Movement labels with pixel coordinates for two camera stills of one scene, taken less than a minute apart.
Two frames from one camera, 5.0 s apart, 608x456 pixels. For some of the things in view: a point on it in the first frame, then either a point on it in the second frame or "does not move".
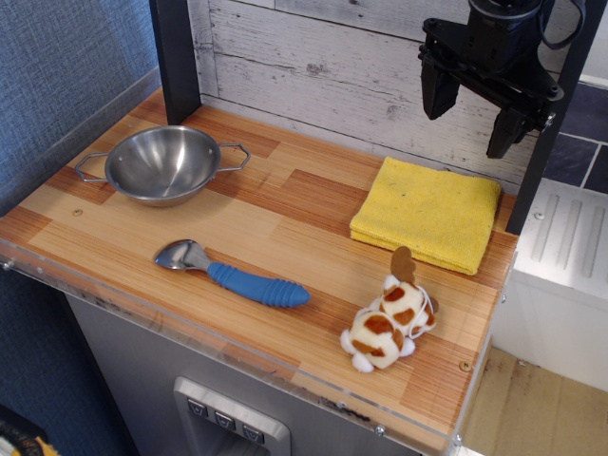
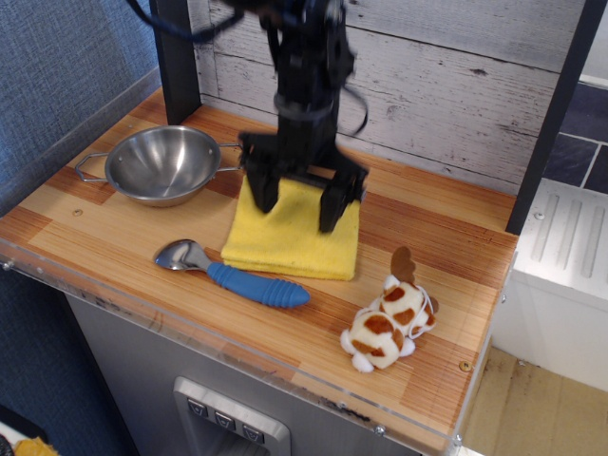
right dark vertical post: (554, 134) does not move
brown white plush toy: (381, 334) does not move
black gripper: (497, 56) → (306, 143)
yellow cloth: (445, 218) → (288, 238)
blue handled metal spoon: (183, 254) does not move
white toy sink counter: (553, 310) does not move
